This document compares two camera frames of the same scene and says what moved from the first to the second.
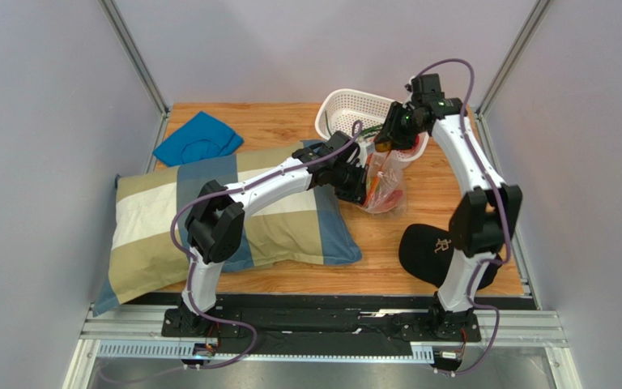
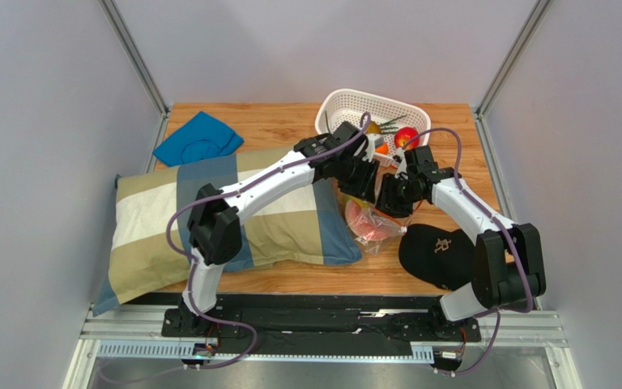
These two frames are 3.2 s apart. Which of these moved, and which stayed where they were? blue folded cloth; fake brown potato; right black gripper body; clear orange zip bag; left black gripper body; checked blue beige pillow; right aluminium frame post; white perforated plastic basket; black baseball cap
Moved: fake brown potato; clear orange zip bag; right black gripper body
Stayed: white perforated plastic basket; black baseball cap; checked blue beige pillow; left black gripper body; right aluminium frame post; blue folded cloth
